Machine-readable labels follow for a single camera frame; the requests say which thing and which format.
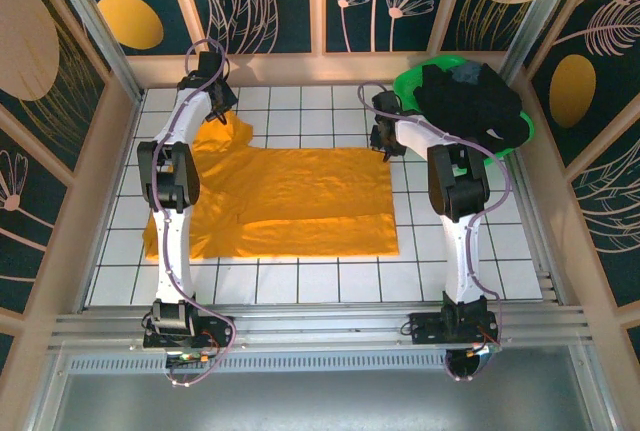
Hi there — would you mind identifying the slotted grey cable duct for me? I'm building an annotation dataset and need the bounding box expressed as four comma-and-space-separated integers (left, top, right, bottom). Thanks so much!
63, 353, 451, 373

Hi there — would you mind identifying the dark panel with pink flowers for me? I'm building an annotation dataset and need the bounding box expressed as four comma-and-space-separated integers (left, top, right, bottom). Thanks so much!
325, 0, 455, 53

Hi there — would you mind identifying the dark panel with orange circle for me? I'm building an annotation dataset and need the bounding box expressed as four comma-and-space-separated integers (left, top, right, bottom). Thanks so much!
179, 0, 312, 55

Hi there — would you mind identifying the orange t-shirt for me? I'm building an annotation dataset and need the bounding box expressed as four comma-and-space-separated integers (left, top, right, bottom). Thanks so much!
142, 118, 401, 263

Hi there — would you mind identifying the grey t-shirt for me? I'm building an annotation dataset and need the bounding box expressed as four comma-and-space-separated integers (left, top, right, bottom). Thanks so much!
449, 61, 485, 86

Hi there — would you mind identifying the aluminium front rail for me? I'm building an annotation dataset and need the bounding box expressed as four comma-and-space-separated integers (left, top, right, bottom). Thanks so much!
47, 300, 599, 353

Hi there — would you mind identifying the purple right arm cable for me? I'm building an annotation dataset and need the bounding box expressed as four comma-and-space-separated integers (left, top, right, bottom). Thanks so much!
357, 80, 512, 383

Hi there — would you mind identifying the aluminium side rail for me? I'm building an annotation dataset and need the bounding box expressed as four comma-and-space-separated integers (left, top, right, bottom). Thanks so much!
513, 150, 564, 305

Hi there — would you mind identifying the dark panel with large beige oval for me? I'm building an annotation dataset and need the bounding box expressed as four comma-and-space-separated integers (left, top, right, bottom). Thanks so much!
0, 0, 109, 172

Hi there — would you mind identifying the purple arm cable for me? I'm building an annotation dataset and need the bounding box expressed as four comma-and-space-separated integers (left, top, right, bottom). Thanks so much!
357, 80, 512, 383
149, 38, 237, 388

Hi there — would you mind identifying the dark panel with pink ferns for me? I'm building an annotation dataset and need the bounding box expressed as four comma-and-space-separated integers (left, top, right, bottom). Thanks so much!
571, 118, 640, 308

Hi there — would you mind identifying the dark panel with beige circle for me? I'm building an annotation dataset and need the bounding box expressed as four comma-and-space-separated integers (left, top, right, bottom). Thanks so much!
442, 0, 551, 52

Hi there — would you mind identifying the dark panel with yellow oval and fern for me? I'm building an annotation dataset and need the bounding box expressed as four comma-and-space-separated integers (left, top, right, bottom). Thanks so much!
528, 0, 640, 168

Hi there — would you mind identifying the aluminium corner post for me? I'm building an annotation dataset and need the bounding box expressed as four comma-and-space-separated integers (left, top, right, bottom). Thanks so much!
42, 0, 147, 103
498, 0, 587, 83

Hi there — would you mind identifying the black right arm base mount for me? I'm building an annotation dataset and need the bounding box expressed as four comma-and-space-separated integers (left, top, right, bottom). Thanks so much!
399, 298, 503, 358

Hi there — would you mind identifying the green plastic basket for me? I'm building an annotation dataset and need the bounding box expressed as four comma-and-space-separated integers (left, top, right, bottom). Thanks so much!
392, 53, 536, 171

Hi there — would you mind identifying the grey metal sheet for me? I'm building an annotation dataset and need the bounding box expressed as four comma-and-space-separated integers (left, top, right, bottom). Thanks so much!
47, 345, 609, 431

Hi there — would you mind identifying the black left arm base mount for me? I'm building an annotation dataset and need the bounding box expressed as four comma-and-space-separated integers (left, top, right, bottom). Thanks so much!
141, 299, 237, 367

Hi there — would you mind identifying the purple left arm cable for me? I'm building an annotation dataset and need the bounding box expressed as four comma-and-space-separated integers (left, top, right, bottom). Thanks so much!
149, 38, 237, 388

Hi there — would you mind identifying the black t-shirt pile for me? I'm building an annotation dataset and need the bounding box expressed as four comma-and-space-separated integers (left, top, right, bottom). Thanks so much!
412, 63, 531, 155

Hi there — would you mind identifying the dark panel with single flower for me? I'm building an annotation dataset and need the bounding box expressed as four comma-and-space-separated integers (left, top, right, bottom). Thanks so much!
0, 125, 70, 313

